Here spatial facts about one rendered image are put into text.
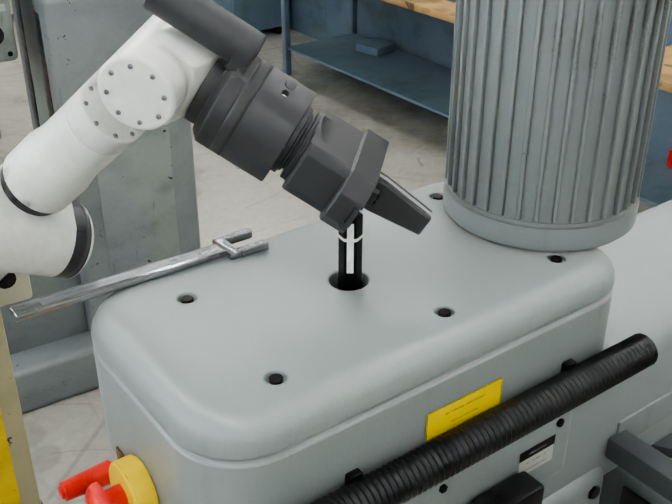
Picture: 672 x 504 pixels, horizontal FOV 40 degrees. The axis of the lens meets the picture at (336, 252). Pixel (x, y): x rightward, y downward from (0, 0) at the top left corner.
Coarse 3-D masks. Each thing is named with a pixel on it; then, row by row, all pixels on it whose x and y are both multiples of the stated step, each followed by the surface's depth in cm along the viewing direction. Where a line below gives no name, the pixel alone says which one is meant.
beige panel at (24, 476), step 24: (0, 312) 258; (0, 336) 260; (0, 360) 263; (0, 384) 266; (0, 408) 270; (0, 432) 272; (24, 432) 278; (0, 456) 276; (24, 456) 281; (0, 480) 279; (24, 480) 285
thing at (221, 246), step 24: (216, 240) 90; (240, 240) 91; (264, 240) 90; (168, 264) 86; (192, 264) 87; (72, 288) 82; (96, 288) 82; (120, 288) 83; (24, 312) 79; (48, 312) 80
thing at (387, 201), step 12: (384, 180) 78; (384, 192) 79; (396, 192) 79; (372, 204) 79; (384, 204) 79; (396, 204) 79; (408, 204) 79; (384, 216) 80; (396, 216) 80; (408, 216) 79; (420, 216) 79; (408, 228) 80; (420, 228) 80
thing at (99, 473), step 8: (96, 464) 90; (104, 464) 89; (80, 472) 89; (88, 472) 88; (96, 472) 88; (104, 472) 89; (64, 480) 88; (72, 480) 88; (80, 480) 88; (88, 480) 88; (96, 480) 88; (104, 480) 89; (64, 488) 87; (72, 488) 87; (80, 488) 87; (64, 496) 87; (72, 496) 87
